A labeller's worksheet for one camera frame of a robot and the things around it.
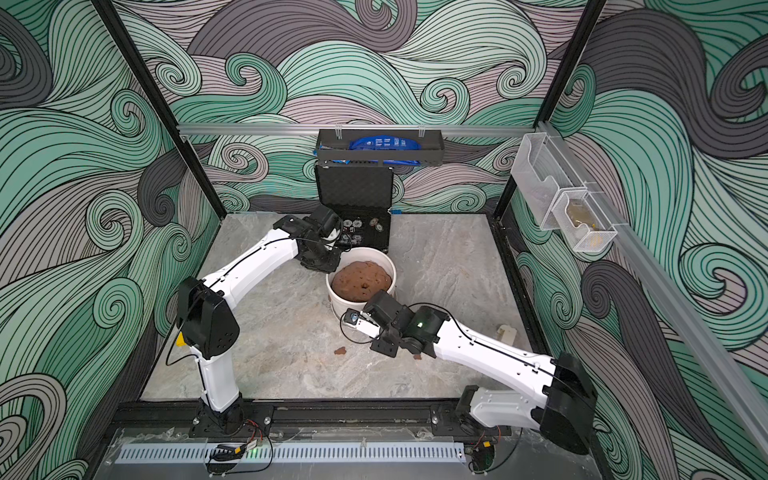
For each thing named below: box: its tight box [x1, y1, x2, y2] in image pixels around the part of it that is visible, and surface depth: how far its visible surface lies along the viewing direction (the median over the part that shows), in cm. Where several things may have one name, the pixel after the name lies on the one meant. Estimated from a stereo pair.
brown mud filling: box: [331, 261, 392, 302], surface depth 89 cm
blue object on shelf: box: [348, 135, 421, 150], surface depth 94 cm
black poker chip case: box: [314, 165, 394, 253], surface depth 115 cm
